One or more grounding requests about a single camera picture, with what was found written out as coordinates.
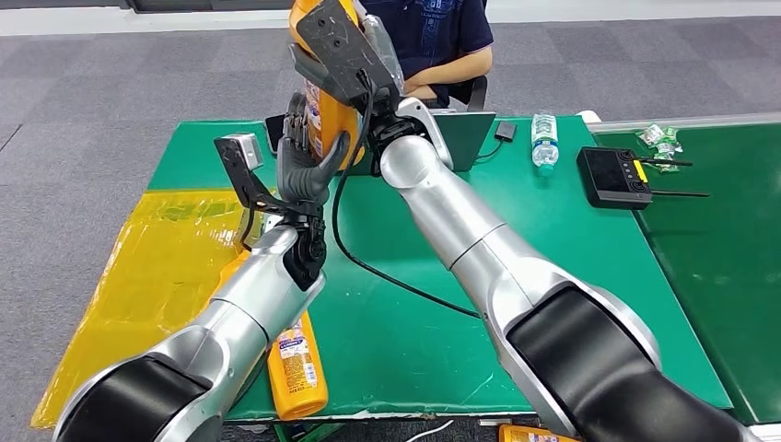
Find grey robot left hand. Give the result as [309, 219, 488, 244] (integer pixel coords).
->
[275, 91, 352, 209]

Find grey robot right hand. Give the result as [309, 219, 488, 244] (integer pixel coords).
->
[287, 3, 405, 110]

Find clear plastic water bottle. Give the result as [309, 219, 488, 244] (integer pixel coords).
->
[530, 113, 560, 178]

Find black smartphone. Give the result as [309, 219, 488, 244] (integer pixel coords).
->
[263, 113, 288, 154]

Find person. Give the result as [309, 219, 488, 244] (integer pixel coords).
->
[356, 0, 495, 110]

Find black office chair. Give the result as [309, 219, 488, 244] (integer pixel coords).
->
[448, 76, 489, 113]

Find dark green laptop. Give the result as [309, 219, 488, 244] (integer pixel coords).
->
[350, 111, 497, 178]

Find yellow plastic sheet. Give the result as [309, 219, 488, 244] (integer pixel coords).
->
[30, 189, 270, 430]

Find green table mat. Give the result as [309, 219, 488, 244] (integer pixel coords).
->
[591, 123, 781, 425]
[147, 115, 733, 422]

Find green plastic piece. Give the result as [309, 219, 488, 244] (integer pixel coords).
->
[274, 422, 346, 442]

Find black remote controller with antennas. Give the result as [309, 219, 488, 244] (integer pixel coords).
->
[576, 145, 711, 212]

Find crumpled green white wrappers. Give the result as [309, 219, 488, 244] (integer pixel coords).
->
[634, 124, 684, 174]

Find black right camera cable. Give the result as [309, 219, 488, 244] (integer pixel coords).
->
[331, 70, 484, 320]

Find black camera cable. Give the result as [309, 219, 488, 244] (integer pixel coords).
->
[331, 70, 484, 320]
[239, 204, 258, 251]

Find black right camera bracket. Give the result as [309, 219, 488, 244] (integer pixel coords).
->
[296, 0, 404, 110]

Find black camera bracket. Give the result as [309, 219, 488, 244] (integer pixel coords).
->
[213, 136, 294, 215]
[296, 0, 404, 110]

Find black left camera bracket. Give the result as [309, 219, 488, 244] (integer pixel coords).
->
[213, 136, 294, 215]

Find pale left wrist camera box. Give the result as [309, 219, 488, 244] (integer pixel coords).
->
[228, 133, 264, 172]

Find black left camera cable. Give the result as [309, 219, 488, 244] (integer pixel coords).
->
[239, 204, 258, 251]

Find white cable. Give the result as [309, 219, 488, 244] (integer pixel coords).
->
[405, 419, 456, 442]

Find grey metal table rail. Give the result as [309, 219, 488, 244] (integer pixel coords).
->
[587, 112, 781, 134]

